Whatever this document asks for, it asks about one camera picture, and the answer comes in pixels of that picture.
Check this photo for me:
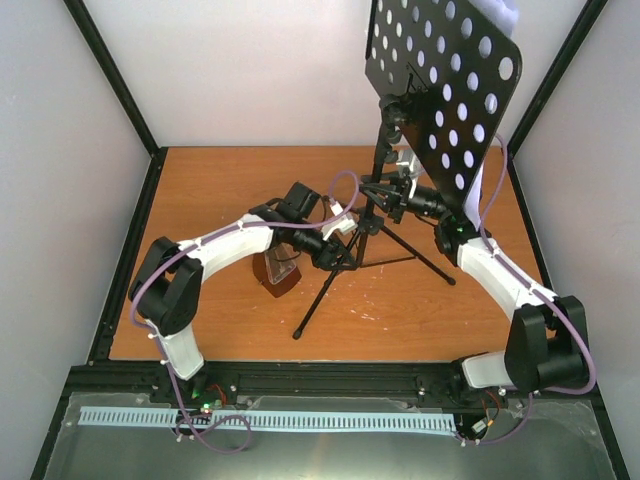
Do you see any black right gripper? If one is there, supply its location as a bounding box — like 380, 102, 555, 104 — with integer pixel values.
357, 172, 450, 225

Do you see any clear plastic metronome cover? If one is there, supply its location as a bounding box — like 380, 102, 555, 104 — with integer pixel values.
264, 245, 297, 285

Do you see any brown wooden metronome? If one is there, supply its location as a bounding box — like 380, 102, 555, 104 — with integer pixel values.
252, 245, 302, 298

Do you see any black music stand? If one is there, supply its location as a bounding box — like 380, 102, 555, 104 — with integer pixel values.
292, 0, 525, 341

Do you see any white sheet music paper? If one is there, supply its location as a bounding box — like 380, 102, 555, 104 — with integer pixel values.
464, 0, 519, 230

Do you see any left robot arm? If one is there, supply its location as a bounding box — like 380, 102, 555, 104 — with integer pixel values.
128, 182, 358, 403

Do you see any light blue cable duct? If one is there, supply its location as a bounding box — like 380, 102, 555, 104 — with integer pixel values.
77, 406, 456, 435

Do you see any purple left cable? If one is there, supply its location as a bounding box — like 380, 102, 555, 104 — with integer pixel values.
128, 170, 361, 454

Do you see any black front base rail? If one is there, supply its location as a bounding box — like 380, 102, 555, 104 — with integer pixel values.
64, 359, 601, 416

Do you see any black frame post right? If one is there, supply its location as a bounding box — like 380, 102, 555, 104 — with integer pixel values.
507, 0, 609, 154

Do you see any black frame post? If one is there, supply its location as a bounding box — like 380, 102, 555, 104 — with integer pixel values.
62, 0, 162, 151
507, 0, 609, 154

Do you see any black frame post left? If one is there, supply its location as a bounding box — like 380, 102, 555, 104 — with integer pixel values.
62, 0, 162, 151

